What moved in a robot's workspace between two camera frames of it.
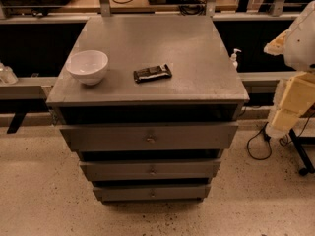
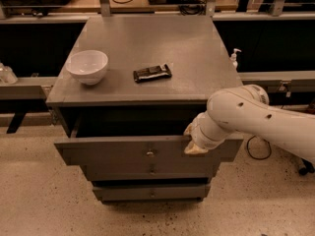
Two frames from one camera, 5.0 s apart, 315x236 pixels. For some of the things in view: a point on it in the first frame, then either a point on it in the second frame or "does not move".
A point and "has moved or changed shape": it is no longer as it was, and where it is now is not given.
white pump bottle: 233,59 does not move
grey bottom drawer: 150,193 does not move
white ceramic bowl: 88,66 does not move
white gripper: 301,44 -> 199,131
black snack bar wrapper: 150,73 does not move
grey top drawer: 177,137 has moved or changed shape
